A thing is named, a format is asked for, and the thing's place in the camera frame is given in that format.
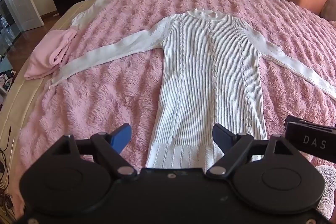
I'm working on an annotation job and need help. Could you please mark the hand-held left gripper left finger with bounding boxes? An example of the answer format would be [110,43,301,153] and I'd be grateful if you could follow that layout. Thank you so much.
[51,123,137,180]

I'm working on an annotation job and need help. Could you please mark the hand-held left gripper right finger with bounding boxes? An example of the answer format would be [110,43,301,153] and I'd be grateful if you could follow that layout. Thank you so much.
[206,123,301,179]

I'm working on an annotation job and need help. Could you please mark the white cable-knit sweater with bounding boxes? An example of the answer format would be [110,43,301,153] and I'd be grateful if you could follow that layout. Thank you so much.
[50,7,336,169]

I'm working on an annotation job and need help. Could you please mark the pink fluffy blanket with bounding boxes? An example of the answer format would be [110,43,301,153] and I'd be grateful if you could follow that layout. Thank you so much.
[12,0,336,211]

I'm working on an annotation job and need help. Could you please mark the grey fuzzy cloth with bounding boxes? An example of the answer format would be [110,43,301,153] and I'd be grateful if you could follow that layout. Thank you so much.
[314,165,336,214]

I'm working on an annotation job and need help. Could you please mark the folded pink garment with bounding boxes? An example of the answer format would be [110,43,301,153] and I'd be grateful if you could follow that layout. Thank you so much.
[24,29,78,80]

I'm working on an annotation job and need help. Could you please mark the beige bed mattress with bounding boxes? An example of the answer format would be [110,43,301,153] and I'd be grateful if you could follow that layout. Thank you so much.
[0,0,103,214]

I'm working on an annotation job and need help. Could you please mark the plain white cloth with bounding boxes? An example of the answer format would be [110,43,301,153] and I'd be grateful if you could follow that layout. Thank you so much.
[70,0,114,30]

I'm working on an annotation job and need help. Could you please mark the white door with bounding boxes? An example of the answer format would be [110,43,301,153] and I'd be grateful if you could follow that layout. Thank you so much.
[0,0,44,32]

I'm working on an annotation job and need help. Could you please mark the black cables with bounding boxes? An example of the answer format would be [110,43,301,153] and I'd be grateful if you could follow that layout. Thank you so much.
[0,126,17,212]

